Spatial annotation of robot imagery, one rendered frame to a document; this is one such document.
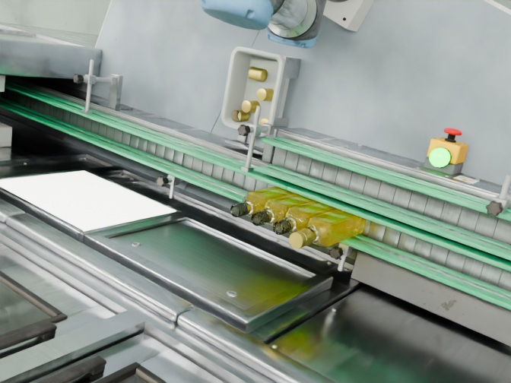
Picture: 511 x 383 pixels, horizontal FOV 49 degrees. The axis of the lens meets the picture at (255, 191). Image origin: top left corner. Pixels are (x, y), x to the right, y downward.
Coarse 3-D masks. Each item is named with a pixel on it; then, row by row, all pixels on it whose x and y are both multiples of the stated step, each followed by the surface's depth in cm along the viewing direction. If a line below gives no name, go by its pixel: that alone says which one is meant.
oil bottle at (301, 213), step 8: (296, 208) 124; (304, 208) 125; (312, 208) 126; (320, 208) 128; (328, 208) 129; (336, 208) 132; (288, 216) 122; (296, 216) 121; (304, 216) 121; (312, 216) 123; (296, 224) 121; (304, 224) 121
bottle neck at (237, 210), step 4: (236, 204) 124; (240, 204) 124; (244, 204) 125; (248, 204) 126; (232, 208) 124; (236, 208) 126; (240, 208) 123; (244, 208) 124; (248, 208) 125; (252, 208) 127; (232, 212) 124; (236, 212) 126; (240, 212) 123; (244, 212) 125; (248, 212) 126; (236, 216) 124; (240, 216) 124
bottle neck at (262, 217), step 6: (264, 210) 123; (270, 210) 124; (252, 216) 121; (258, 216) 123; (264, 216) 121; (270, 216) 123; (252, 222) 121; (258, 222) 122; (264, 222) 121; (270, 222) 124
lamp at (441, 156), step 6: (432, 150) 127; (438, 150) 126; (444, 150) 125; (432, 156) 126; (438, 156) 125; (444, 156) 125; (450, 156) 126; (432, 162) 127; (438, 162) 126; (444, 162) 125
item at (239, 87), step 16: (240, 48) 154; (240, 64) 159; (256, 64) 160; (272, 64) 157; (240, 80) 161; (256, 80) 161; (272, 80) 158; (224, 96) 159; (240, 96) 163; (256, 96) 162; (224, 112) 160; (272, 112) 151
